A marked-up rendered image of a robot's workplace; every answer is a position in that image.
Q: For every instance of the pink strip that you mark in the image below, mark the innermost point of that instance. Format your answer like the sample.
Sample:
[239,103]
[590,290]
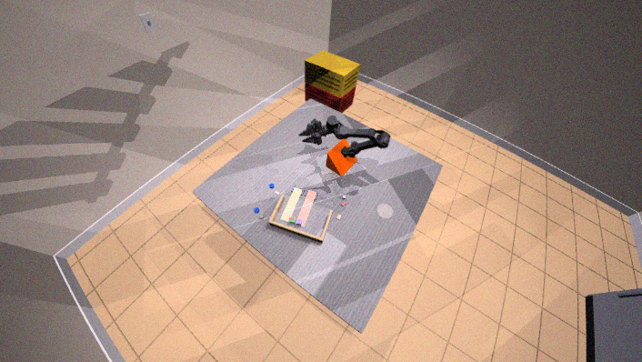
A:
[310,197]

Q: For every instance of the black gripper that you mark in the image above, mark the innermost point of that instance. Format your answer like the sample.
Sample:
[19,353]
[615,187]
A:
[315,137]

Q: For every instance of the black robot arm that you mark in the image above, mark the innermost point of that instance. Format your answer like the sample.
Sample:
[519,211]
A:
[343,132]

